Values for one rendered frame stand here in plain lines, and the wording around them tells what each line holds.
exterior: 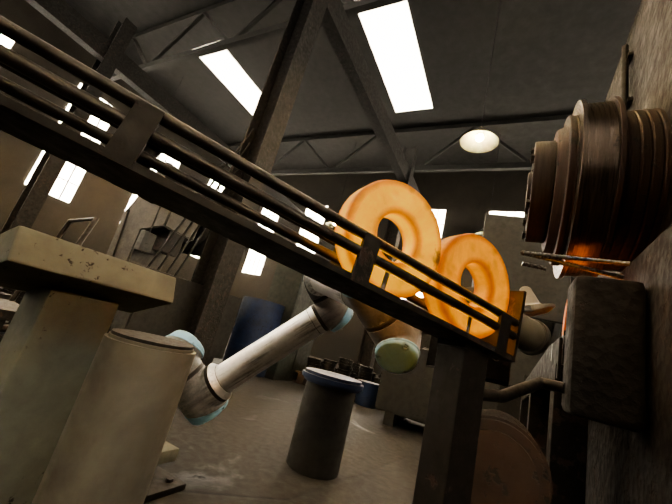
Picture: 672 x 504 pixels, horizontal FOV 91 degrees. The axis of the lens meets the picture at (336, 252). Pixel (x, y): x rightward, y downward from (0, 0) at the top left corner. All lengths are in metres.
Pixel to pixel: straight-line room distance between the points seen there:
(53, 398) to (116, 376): 0.17
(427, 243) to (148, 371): 0.39
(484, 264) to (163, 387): 0.47
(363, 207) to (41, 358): 0.49
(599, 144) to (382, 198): 0.60
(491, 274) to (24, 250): 0.63
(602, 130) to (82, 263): 1.00
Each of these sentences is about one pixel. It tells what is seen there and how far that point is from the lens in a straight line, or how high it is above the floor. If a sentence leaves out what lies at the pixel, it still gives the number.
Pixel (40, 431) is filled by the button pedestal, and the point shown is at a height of 0.36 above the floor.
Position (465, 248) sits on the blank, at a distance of 0.51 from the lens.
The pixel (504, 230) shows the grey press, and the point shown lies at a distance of 3.86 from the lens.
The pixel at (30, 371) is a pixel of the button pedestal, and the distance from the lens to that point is 0.63.
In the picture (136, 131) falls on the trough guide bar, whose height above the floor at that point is 0.70.
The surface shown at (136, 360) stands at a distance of 0.49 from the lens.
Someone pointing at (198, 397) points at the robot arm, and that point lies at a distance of 1.38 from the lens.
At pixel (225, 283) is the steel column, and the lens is 3.61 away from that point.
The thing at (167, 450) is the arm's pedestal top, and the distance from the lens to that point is 1.37.
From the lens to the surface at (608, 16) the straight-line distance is 9.20.
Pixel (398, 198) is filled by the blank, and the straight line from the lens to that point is 0.44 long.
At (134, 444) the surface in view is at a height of 0.40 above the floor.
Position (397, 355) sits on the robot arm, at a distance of 0.72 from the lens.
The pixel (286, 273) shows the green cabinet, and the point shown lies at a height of 1.31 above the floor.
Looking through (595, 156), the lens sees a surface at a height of 1.08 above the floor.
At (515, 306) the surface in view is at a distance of 0.58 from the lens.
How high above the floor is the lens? 0.57
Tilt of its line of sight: 15 degrees up
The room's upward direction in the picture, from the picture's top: 15 degrees clockwise
